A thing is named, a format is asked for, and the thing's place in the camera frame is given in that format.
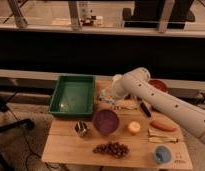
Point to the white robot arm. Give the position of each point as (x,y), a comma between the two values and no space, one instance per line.
(136,82)

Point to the red bowl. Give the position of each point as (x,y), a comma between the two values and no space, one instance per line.
(159,85)

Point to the purple bowl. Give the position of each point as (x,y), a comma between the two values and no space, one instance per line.
(105,121)

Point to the blue towel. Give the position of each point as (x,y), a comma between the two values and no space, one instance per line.
(105,97)

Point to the bunch of dark grapes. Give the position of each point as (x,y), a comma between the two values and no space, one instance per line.
(114,149)

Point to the yellow round fruit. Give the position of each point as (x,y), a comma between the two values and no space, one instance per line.
(134,127)

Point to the silver fork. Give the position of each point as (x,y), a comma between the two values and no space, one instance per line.
(117,107)

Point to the black handled knife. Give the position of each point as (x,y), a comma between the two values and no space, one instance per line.
(144,108)

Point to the blue paper cup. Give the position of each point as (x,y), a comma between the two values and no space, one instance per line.
(162,155)

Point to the green plastic tray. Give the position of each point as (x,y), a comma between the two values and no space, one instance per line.
(73,97)

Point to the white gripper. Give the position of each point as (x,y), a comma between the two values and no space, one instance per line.
(115,89)

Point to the orange carrot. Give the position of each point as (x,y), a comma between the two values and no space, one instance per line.
(161,126)

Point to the small metallic cup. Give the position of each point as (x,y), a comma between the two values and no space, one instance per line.
(81,128)

